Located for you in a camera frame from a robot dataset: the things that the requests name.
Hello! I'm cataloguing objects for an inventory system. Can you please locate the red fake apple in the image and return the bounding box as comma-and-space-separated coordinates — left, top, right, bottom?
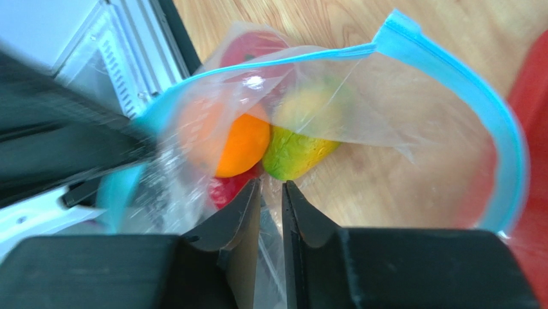
208, 30, 289, 210

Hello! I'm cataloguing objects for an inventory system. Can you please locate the orange fake fruit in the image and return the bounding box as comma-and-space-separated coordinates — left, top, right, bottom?
177, 98, 271, 178

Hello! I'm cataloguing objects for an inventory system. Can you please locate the clear zip top bag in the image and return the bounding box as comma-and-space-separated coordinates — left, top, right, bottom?
97, 11, 529, 308

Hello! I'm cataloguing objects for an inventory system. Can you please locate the red plastic tray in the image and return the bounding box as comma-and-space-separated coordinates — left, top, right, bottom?
507, 32, 547, 308

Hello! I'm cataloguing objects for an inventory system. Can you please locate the yellow green fake mango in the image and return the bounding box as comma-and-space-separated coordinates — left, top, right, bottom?
262, 78, 355, 181

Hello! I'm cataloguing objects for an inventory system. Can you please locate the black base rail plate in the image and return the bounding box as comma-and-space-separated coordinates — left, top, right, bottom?
159, 0, 202, 75

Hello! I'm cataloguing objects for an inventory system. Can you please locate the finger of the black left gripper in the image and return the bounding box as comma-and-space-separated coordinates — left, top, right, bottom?
1, 53, 156, 207

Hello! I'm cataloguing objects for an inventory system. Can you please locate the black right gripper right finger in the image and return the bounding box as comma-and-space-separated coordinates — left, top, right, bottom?
282, 182, 540, 308

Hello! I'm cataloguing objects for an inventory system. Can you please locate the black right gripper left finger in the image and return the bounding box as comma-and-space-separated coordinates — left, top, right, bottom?
1, 180, 260, 308

